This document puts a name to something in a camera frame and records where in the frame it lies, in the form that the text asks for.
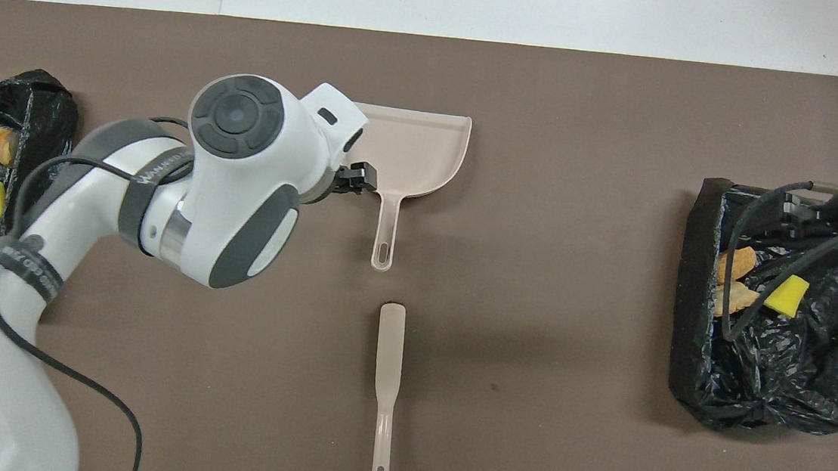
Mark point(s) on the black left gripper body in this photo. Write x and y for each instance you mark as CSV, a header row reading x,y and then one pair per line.
x,y
357,177

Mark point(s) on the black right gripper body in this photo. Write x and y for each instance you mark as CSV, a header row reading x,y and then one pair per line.
x,y
808,213

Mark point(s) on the beige plastic dustpan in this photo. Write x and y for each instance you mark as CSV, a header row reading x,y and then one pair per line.
x,y
415,148

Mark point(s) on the brown cork-like chunk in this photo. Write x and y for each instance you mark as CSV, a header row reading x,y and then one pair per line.
x,y
737,263

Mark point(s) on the beige hand brush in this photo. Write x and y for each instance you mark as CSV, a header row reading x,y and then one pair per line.
x,y
389,347

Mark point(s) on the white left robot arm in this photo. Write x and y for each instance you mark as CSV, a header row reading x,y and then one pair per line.
x,y
236,117

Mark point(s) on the black bag lined bin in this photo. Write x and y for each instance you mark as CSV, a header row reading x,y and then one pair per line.
x,y
42,119
778,373

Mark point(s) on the large brown table mat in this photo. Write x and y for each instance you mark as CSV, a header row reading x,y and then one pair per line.
x,y
533,314

